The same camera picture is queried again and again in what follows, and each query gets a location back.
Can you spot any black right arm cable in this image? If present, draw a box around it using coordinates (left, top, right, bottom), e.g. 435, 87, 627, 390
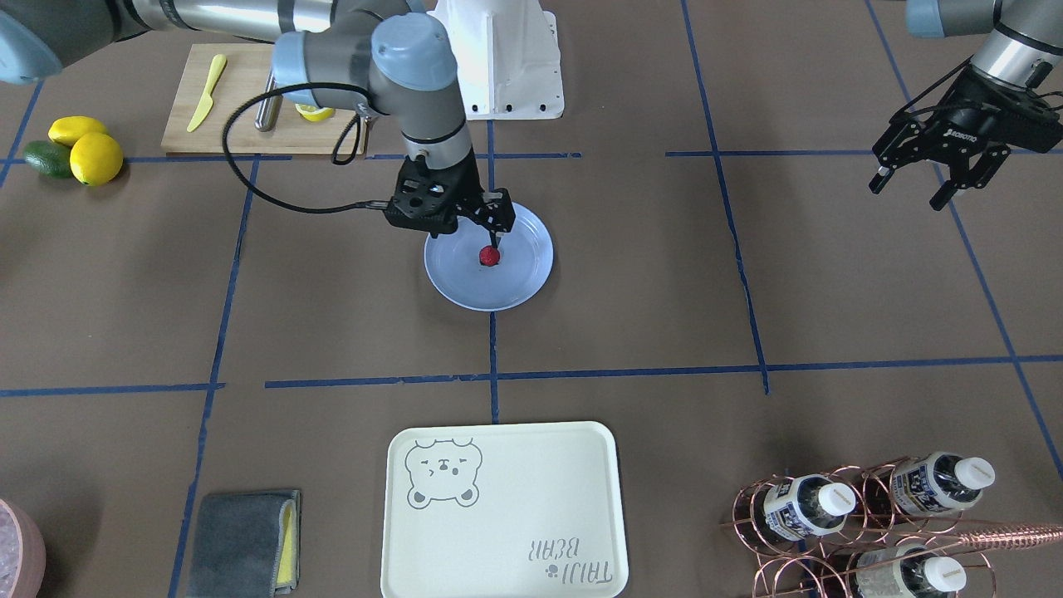
221, 81, 391, 215

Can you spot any grey folded cloth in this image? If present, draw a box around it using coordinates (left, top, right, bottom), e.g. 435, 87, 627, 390
186, 488, 302, 597

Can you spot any steel knife handle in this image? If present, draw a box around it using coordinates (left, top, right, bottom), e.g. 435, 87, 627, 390
254, 96, 281, 133

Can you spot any copper wire bottle rack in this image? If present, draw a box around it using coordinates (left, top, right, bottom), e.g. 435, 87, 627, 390
720, 458, 1061, 597

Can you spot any yellow plastic knife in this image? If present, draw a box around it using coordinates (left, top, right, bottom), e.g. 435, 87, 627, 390
186, 54, 227, 133

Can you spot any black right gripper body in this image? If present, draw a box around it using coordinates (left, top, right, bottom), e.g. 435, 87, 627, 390
384, 155, 488, 235

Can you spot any cream bear tray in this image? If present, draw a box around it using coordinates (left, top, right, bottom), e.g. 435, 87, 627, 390
379, 421, 629, 597

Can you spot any lemon half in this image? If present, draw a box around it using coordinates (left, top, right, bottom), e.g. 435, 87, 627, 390
296, 105, 336, 124

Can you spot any green lime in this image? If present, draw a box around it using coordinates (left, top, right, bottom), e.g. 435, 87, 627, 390
22, 140, 75, 180

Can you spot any red strawberry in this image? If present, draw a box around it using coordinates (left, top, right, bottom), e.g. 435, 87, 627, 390
478, 245, 502, 267

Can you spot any pink bowl of ice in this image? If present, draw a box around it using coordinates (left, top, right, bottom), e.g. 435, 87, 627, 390
1, 499, 47, 597

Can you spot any blue plastic plate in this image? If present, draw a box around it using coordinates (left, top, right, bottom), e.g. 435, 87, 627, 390
423, 203, 554, 311

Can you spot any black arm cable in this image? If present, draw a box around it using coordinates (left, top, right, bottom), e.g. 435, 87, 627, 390
889, 54, 981, 188
221, 81, 391, 215

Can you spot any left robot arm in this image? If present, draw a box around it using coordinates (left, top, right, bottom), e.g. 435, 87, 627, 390
868, 1, 1062, 210

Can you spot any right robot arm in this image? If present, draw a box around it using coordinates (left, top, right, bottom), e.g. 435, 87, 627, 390
2, 1, 516, 245

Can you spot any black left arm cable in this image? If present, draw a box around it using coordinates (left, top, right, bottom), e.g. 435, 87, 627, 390
889, 54, 981, 188

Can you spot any wooden cutting board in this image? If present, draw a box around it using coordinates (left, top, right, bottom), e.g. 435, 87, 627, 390
161, 42, 370, 156

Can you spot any tea bottle white cap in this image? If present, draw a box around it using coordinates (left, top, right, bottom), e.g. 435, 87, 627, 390
889, 451, 997, 516
848, 544, 967, 597
752, 474, 858, 545

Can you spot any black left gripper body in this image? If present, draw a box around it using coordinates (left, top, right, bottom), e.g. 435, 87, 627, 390
872, 65, 1061, 171

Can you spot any yellow lemon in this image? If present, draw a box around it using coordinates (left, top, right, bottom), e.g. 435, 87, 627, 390
70, 132, 125, 187
48, 115, 109, 148

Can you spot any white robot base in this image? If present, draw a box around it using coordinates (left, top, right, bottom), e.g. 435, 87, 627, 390
428, 1, 566, 120

